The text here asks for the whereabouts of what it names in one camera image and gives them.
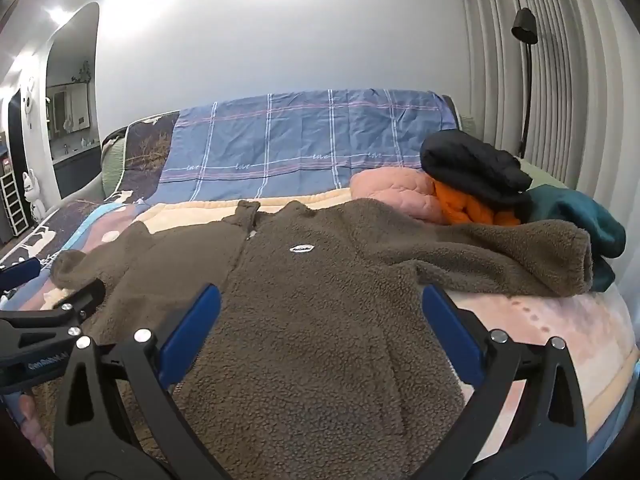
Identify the teal garment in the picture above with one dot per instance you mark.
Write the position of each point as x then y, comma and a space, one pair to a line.
580, 220

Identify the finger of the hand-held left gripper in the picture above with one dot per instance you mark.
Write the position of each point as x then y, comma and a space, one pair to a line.
75, 305
20, 271

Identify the wall mirror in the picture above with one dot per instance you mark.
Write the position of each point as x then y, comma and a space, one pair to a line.
67, 107

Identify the dark printed quilt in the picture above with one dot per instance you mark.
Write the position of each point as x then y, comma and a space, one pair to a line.
145, 150

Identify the white figurine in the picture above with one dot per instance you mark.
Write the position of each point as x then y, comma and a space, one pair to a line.
31, 190

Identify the blue denim fabric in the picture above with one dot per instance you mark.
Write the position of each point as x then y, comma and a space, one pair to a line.
300, 135

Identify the pink quilted jacket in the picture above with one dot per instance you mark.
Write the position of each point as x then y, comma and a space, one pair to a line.
395, 195

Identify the brown fleece jacket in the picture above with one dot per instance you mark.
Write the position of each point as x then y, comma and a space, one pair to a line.
310, 310

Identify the white ladder shelf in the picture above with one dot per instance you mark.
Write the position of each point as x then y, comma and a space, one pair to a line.
12, 205

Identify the black floor lamp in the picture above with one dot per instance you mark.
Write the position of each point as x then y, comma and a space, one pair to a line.
525, 27

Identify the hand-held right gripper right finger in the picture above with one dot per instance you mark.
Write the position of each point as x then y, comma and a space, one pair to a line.
450, 330

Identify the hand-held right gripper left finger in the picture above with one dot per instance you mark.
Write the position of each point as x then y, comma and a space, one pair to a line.
192, 330

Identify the cream pink blanket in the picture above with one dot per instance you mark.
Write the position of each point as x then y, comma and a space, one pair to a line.
530, 320

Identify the person's left hand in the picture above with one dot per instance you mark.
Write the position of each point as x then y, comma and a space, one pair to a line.
32, 412

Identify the orange garment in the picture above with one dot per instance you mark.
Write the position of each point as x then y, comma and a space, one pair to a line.
465, 207

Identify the dark vanity cabinet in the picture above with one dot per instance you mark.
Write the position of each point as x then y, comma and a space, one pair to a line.
75, 170

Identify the grey pleated curtain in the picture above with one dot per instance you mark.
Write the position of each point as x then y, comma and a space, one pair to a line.
580, 85

